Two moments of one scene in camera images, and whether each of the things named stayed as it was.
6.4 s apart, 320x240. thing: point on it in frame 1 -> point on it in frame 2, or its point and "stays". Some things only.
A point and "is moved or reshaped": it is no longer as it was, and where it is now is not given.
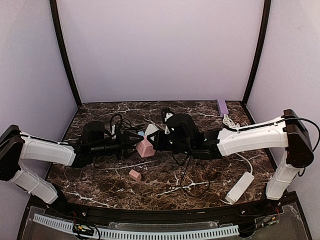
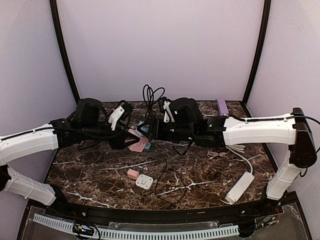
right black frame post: (262, 42) stays
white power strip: (239, 187) stays
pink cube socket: (145, 148) is moved or reshaped
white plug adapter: (151, 129) is moved or reshaped
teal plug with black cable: (189, 154) -> (149, 146)
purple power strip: (222, 107) stays
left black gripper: (120, 145) -> (113, 139)
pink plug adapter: (135, 175) stays
